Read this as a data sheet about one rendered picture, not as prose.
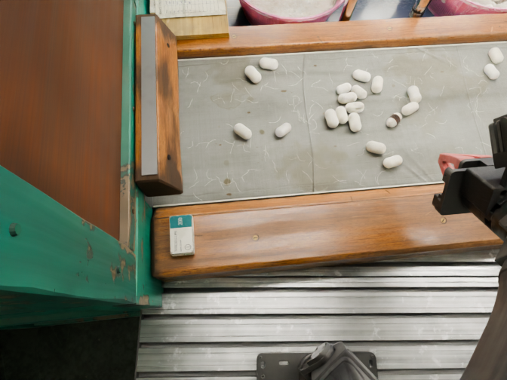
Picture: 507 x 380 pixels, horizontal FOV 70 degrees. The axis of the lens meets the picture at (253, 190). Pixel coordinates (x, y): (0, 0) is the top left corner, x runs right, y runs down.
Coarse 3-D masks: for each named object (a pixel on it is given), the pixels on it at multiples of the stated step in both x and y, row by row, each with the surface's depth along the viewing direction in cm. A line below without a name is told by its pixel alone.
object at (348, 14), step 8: (352, 0) 69; (416, 0) 73; (424, 0) 71; (344, 8) 72; (352, 8) 71; (416, 8) 73; (424, 8) 73; (344, 16) 73; (408, 16) 76; (416, 16) 75
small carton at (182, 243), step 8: (176, 216) 56; (184, 216) 56; (176, 224) 56; (184, 224) 56; (192, 224) 57; (176, 232) 55; (184, 232) 55; (192, 232) 56; (176, 240) 55; (184, 240) 55; (192, 240) 55; (176, 248) 55; (184, 248) 55; (192, 248) 55
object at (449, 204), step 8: (448, 168) 45; (464, 168) 44; (448, 176) 44; (456, 176) 44; (448, 184) 44; (456, 184) 45; (448, 192) 45; (456, 192) 45; (440, 200) 47; (448, 200) 46; (456, 200) 46; (464, 200) 45; (504, 200) 40; (440, 208) 47; (448, 208) 46; (456, 208) 47; (464, 208) 47; (472, 208) 44; (480, 216) 43; (488, 216) 41; (488, 224) 42
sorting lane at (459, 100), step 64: (192, 64) 71; (256, 64) 72; (320, 64) 72; (384, 64) 73; (448, 64) 74; (192, 128) 66; (256, 128) 67; (320, 128) 68; (384, 128) 68; (448, 128) 69; (192, 192) 62; (256, 192) 63; (320, 192) 63
